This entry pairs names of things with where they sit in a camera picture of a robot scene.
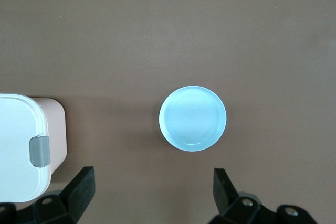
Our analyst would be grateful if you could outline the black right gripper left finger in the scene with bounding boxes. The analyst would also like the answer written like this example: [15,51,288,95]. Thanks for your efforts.
[0,166,96,224]

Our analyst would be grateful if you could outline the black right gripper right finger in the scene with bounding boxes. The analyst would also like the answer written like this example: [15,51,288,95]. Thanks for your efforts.
[209,168,318,224]

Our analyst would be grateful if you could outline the white lidded pink container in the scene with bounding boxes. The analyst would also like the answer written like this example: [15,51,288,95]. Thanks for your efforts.
[0,93,67,203]

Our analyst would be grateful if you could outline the light blue round plate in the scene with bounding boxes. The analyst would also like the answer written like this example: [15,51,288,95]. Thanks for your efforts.
[159,85,227,152]

